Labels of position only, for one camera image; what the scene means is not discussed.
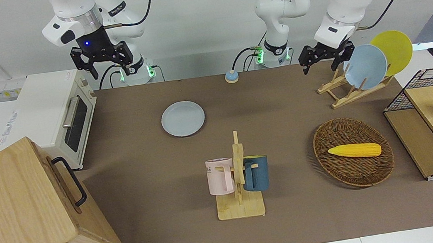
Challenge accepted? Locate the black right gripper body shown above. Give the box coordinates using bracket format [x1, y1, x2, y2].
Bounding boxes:
[67, 21, 135, 73]

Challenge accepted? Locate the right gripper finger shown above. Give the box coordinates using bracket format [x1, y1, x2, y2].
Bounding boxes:
[83, 61, 100, 81]
[119, 51, 135, 70]

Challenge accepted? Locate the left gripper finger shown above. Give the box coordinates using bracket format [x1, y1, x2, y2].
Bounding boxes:
[299, 53, 314, 75]
[329, 53, 347, 73]

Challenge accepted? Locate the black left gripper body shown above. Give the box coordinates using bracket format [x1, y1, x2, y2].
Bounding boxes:
[302, 38, 355, 61]

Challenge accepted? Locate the gray round plate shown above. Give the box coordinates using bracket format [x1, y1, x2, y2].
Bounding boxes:
[159, 98, 208, 140]

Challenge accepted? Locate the light blue plate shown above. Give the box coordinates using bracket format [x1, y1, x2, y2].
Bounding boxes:
[341, 42, 391, 92]

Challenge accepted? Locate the wooden plate rack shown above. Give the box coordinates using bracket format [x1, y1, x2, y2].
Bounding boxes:
[315, 61, 398, 111]

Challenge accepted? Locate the yellow plate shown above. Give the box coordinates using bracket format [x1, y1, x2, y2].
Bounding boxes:
[368, 27, 416, 78]

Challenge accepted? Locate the white toaster oven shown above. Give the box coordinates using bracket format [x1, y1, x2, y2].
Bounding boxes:
[0, 67, 106, 180]

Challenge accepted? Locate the blue bell on wooden base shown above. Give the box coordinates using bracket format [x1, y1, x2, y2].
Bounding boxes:
[224, 69, 240, 84]

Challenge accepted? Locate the white power strip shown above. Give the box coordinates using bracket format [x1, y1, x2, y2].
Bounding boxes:
[0, 78, 28, 100]

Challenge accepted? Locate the yellow corn cob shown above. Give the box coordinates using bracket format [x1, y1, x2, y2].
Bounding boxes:
[327, 140, 383, 163]

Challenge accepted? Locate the brown table mat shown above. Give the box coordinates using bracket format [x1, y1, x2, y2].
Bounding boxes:
[71, 46, 433, 243]

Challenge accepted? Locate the brown wicker basket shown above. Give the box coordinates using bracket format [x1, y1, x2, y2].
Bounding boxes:
[310, 112, 398, 194]

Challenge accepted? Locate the dark blue mug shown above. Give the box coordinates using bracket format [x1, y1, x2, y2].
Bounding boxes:
[241, 154, 272, 194]

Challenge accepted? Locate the pink mug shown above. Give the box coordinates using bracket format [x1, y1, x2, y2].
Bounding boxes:
[204, 157, 237, 196]

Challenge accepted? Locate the wooden mug rack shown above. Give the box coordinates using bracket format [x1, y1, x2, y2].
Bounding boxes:
[207, 128, 266, 222]

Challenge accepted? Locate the large wooden box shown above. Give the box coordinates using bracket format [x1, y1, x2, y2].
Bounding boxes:
[0, 126, 126, 243]

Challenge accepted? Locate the black base cable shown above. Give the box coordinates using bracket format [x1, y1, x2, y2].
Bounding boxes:
[108, 69, 122, 89]
[242, 51, 262, 72]
[230, 47, 256, 73]
[96, 64, 119, 90]

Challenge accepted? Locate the oven door handle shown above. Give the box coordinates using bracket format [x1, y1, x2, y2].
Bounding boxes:
[59, 96, 84, 129]

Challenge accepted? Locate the black box handle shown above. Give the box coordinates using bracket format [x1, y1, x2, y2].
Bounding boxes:
[51, 154, 89, 210]

